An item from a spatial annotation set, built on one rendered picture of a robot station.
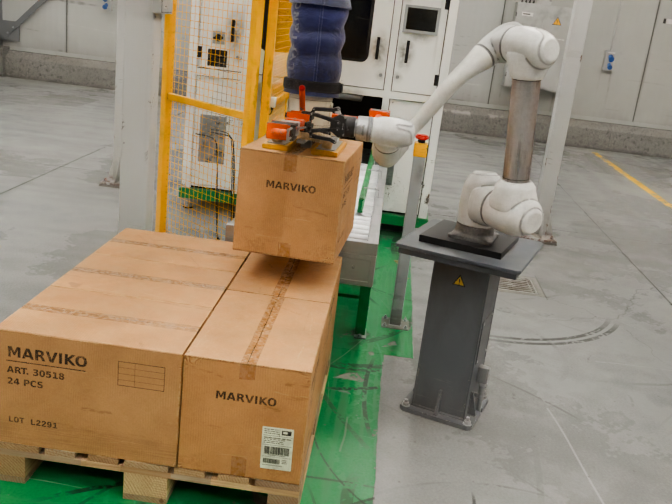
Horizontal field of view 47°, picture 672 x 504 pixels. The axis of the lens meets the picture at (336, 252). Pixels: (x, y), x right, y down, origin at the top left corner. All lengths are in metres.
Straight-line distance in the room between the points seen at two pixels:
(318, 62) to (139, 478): 1.60
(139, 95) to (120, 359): 2.11
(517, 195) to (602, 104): 9.74
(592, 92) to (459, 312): 9.59
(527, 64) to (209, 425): 1.62
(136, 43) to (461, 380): 2.39
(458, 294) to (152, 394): 1.31
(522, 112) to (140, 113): 2.20
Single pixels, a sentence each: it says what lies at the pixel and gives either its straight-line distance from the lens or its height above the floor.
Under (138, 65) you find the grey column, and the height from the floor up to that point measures 1.20.
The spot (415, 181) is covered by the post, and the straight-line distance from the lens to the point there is 4.02.
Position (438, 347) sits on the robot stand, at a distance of 3.29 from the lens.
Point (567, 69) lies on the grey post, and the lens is 6.33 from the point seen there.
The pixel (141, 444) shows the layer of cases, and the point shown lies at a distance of 2.63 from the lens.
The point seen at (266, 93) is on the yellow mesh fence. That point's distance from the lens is 4.71.
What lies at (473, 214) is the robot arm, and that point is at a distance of 3.12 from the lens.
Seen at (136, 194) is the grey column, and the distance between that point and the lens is 4.44.
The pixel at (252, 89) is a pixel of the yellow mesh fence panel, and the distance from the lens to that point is 4.23.
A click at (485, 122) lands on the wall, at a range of 12.23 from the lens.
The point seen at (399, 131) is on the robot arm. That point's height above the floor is 1.21.
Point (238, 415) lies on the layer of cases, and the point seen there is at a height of 0.36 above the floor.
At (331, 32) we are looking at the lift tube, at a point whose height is 1.51.
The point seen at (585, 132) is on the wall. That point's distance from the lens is 12.50.
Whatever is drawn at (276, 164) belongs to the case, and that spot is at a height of 1.02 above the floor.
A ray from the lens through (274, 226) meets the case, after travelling 2.98.
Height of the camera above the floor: 1.60
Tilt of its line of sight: 17 degrees down
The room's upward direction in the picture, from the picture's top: 7 degrees clockwise
